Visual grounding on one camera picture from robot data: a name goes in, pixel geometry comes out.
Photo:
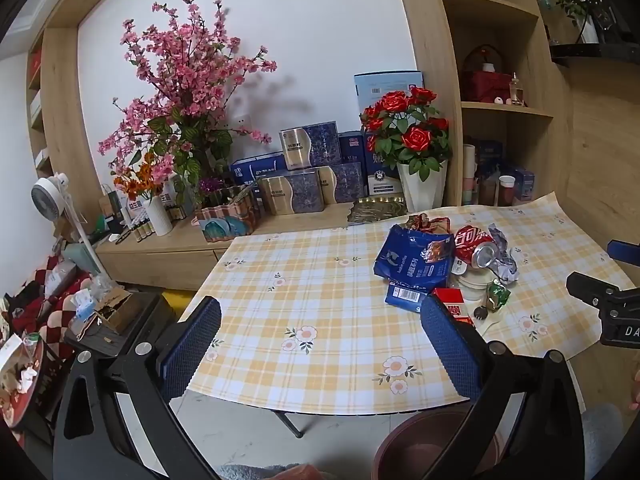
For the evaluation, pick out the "red soda can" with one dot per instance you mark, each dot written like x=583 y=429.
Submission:
x=472 y=245

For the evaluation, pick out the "brown tumbler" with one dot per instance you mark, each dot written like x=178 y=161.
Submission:
x=488 y=187

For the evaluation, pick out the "purple artificial flowers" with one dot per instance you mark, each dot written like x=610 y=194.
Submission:
x=215 y=186

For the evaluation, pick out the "black folding table frame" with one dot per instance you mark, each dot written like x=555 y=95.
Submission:
x=295 y=427

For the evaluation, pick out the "white red paper cup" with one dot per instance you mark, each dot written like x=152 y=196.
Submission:
x=506 y=190

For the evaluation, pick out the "flat blue box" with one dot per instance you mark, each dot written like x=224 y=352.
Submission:
x=255 y=165

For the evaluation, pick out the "wooden shelf unit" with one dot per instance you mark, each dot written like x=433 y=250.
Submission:
x=425 y=35

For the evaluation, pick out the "light blue tall box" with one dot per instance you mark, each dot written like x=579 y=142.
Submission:
x=385 y=87

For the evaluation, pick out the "small blue packet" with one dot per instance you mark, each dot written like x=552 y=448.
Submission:
x=405 y=296

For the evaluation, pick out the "brown plastic bin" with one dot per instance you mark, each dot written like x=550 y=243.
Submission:
x=400 y=452

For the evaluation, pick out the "silver wrapper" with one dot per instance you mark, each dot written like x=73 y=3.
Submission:
x=502 y=260

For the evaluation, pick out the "person's left leg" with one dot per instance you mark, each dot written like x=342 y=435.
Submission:
x=240 y=474

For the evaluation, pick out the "dark blue box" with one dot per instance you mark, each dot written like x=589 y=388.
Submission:
x=350 y=147

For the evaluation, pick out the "person's right hand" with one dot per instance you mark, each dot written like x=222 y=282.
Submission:
x=636 y=390

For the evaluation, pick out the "red rose bouquet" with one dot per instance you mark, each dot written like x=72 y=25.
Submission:
x=415 y=135

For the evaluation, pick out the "green wrapper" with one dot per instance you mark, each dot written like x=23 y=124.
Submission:
x=497 y=294

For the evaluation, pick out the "white round lid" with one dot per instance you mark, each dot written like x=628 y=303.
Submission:
x=472 y=280

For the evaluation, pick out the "orange artificial flowers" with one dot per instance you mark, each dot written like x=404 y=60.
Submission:
x=137 y=185

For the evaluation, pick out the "person's right leg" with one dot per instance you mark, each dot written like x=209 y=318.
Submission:
x=602 y=440

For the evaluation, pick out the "clear plastic bag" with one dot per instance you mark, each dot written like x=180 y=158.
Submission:
x=87 y=300

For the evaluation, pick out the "blue coffee bag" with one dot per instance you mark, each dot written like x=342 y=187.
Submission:
x=410 y=260

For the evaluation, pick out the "red snack packet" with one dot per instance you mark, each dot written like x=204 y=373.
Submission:
x=435 y=223

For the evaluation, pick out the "white ribbed vase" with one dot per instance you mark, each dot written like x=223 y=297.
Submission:
x=157 y=217

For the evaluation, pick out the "open cardboard box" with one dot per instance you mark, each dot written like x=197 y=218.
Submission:
x=122 y=312

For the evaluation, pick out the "gold trimmed tray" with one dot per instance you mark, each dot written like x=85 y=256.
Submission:
x=375 y=212

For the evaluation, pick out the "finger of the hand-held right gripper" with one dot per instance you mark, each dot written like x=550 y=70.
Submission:
x=585 y=287
x=622 y=250

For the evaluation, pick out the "pink blossom arrangement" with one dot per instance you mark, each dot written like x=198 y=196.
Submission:
x=195 y=75

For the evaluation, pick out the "red basket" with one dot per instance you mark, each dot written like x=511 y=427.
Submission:
x=480 y=85

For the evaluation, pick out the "red white checkered blanket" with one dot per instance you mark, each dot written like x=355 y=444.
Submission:
x=55 y=310

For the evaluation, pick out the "stack of pastel cups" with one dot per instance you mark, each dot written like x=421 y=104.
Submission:
x=468 y=170

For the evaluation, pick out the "row of small brown bottles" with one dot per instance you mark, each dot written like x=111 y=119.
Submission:
x=141 y=231

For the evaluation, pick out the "person's leg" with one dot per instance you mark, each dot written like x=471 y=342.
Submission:
x=240 y=474
x=602 y=440

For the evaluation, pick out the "glass perfume bottle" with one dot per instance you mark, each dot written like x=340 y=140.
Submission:
x=516 y=92

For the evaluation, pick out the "red cardboard box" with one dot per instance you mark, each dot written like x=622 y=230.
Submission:
x=452 y=297

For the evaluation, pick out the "black wall shelf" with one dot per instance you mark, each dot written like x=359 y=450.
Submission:
x=595 y=55

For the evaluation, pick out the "yellow plaid floral tablecloth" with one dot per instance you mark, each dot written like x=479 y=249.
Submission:
x=310 y=300

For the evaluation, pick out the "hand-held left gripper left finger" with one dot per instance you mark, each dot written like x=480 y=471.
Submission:
x=192 y=345

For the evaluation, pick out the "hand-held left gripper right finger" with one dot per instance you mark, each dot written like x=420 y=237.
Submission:
x=450 y=345

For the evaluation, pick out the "wooden side shelf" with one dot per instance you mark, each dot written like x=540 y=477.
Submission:
x=60 y=110

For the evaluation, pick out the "white desk fan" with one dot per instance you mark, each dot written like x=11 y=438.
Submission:
x=47 y=195

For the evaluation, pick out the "black plastic case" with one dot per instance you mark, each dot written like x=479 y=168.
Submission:
x=150 y=320

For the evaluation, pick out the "green paper bag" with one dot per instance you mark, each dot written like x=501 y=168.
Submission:
x=112 y=205

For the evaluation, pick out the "white angular vase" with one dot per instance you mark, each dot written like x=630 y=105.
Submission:
x=420 y=190

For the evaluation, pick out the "blue box white badge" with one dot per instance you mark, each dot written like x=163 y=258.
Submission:
x=382 y=180

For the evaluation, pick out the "dark blue carton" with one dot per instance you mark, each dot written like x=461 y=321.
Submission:
x=487 y=152

